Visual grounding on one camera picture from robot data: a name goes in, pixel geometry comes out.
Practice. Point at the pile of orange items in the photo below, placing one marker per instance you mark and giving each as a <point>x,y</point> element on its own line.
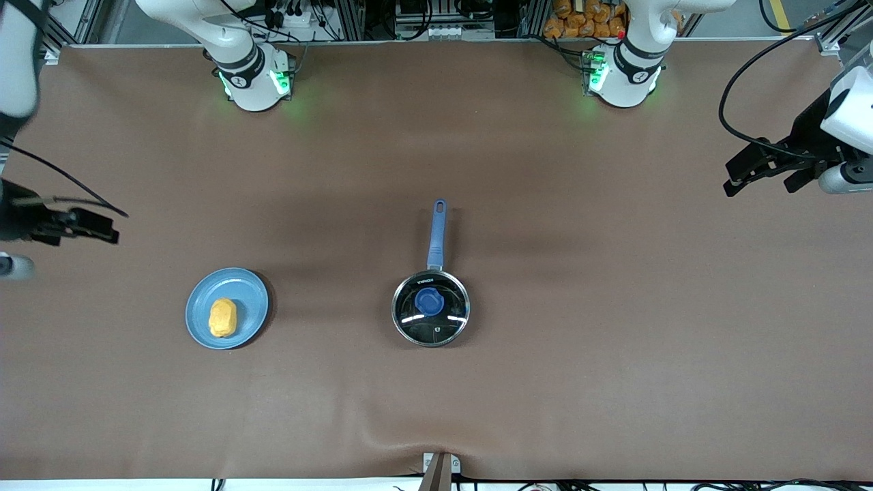
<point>580,24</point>

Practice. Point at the white power strip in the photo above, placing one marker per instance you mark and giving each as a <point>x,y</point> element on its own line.
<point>443,32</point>

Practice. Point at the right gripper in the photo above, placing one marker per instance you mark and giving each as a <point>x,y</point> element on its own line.
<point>15,219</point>

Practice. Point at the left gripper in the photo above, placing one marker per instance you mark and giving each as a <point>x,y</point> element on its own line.
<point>806,131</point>

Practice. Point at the power strip with black plugs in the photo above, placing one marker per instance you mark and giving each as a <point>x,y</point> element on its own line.
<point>286,10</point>

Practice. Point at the metal table edge bracket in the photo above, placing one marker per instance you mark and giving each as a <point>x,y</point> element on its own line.
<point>440,474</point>

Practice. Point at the yellow potato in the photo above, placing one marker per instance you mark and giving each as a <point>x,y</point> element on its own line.
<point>223,318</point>

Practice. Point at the aluminium frame profile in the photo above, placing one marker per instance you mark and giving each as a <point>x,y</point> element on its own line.
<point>842,27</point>

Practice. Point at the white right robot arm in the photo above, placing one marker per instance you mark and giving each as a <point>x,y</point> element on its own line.
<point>249,82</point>

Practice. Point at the glass lid blue knob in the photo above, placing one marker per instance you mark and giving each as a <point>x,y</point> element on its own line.
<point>431,302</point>

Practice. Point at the blue round plate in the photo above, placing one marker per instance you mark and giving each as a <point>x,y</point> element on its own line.
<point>245,293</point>

